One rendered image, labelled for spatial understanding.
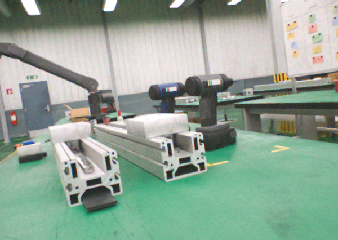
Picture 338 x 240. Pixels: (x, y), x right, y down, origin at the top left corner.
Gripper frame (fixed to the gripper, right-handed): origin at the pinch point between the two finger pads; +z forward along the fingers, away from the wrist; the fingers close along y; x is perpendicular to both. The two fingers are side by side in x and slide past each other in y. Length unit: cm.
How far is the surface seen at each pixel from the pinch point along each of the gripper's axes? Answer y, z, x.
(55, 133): -23, -8, -68
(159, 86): 16, -18, -55
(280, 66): 606, -45, 495
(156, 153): -4, -3, -97
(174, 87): 22, -17, -54
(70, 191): -22, 0, -100
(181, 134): 3, -5, -95
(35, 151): -29.6, -0.5, -36.2
